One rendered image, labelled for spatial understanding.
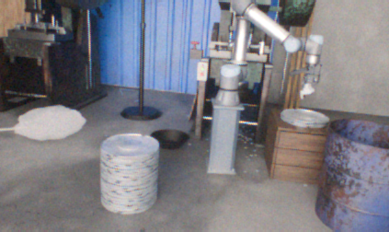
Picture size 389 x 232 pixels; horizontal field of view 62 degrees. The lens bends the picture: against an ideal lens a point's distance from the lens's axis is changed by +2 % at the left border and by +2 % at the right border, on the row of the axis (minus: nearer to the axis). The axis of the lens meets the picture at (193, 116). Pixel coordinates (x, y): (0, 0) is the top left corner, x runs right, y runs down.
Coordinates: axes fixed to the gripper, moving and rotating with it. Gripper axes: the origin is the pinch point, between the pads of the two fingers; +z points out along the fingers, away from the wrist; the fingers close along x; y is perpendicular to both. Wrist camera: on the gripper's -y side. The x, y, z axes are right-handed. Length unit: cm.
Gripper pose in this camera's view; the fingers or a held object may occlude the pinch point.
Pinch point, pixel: (302, 96)
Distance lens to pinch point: 202.3
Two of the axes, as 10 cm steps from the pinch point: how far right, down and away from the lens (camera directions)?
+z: -0.7, 9.5, 3.1
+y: 8.4, 2.2, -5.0
